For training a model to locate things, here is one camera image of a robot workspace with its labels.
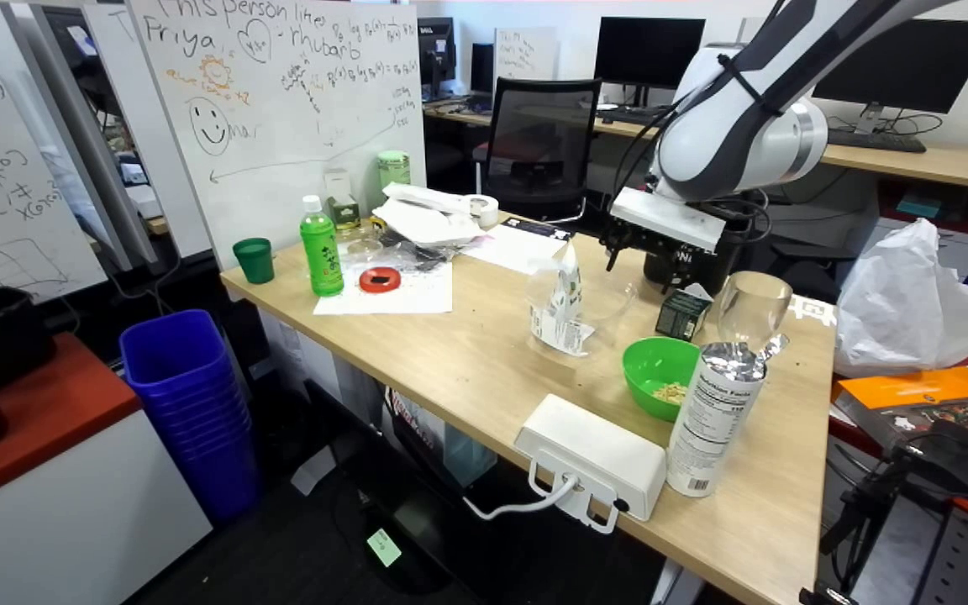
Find green plastic bowl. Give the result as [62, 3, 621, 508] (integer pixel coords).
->
[619, 333, 704, 426]

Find red tape roll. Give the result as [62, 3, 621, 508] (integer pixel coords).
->
[355, 263, 404, 295]

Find pile of white papers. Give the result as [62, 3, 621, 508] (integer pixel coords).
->
[369, 180, 503, 253]

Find blue stacked bins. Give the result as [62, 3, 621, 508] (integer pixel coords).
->
[119, 306, 266, 527]

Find clear plastic cup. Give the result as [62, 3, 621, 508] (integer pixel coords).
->
[711, 270, 798, 359]

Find black mesh office chair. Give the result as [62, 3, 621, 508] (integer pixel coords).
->
[481, 74, 604, 224]

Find white wipes canister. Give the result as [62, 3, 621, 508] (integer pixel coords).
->
[665, 340, 774, 502]

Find white paper sheet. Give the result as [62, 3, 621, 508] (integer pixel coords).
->
[314, 259, 456, 318]
[463, 222, 569, 280]

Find white power box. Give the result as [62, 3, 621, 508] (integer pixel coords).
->
[511, 392, 668, 527]

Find green floor sticker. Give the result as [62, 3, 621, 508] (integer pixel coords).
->
[364, 524, 406, 570]

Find white cable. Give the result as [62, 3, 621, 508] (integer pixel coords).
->
[460, 465, 621, 538]

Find white cabinet red top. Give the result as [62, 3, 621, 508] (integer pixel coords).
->
[0, 331, 216, 605]

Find black keyboard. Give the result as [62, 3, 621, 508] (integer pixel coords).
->
[824, 126, 932, 159]

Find long wooden desk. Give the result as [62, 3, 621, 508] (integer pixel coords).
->
[425, 98, 968, 197]

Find orange book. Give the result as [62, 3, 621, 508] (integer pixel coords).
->
[834, 362, 968, 418]

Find white plastic bag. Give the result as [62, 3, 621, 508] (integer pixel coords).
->
[834, 215, 968, 380]

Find light green container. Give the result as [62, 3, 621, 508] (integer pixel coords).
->
[372, 147, 413, 195]

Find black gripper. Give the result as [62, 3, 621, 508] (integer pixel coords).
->
[600, 215, 725, 294]

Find dark green cup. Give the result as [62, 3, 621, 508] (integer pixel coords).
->
[228, 236, 280, 286]

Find whiteboard with black writing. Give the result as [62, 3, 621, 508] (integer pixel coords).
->
[0, 0, 112, 308]

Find small black monitor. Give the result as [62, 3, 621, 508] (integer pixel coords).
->
[413, 12, 460, 95]

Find white wrist mount plate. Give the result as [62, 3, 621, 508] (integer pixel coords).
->
[609, 180, 729, 257]

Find large whiteboard with drawings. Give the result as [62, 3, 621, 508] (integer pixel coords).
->
[129, 0, 432, 270]

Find black tripod stand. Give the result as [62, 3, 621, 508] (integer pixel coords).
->
[817, 446, 927, 605]

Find white packets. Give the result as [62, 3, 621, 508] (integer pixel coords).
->
[528, 239, 600, 359]

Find small black device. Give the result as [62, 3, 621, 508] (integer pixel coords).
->
[653, 286, 713, 344]

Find wide black computer monitor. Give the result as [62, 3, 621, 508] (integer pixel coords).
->
[815, 12, 968, 143]

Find green bottle white cap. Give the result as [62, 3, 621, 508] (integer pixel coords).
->
[299, 192, 348, 300]

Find small whiteboard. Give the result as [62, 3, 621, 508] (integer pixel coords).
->
[493, 22, 562, 84]

